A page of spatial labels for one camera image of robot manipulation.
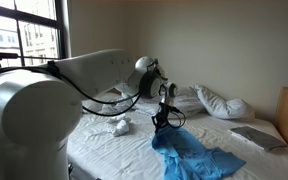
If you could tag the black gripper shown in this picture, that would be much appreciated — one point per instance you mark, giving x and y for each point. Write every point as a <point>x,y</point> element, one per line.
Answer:
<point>160,120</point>

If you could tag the blue t-shirt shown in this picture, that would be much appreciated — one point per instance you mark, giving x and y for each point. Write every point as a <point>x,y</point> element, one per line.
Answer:
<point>186,158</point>

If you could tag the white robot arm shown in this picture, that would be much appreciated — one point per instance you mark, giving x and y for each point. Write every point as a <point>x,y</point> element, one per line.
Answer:
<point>41,105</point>

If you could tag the grey duvet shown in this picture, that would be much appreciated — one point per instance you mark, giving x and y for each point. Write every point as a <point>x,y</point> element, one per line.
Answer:
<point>186,101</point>

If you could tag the crumpled white cloth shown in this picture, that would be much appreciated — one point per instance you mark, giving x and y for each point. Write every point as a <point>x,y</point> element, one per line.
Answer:
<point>120,125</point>

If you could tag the white pillow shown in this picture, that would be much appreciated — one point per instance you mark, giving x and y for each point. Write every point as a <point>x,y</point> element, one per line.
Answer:
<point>217,106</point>

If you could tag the white bed sheet mattress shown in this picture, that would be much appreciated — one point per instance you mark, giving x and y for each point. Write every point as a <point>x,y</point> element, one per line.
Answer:
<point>97,155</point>

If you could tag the grey folded cloth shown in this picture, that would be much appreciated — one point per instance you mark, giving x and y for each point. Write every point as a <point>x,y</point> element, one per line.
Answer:
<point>260,139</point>

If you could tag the black window frame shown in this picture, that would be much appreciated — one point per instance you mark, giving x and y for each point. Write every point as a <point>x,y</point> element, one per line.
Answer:
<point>32,29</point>

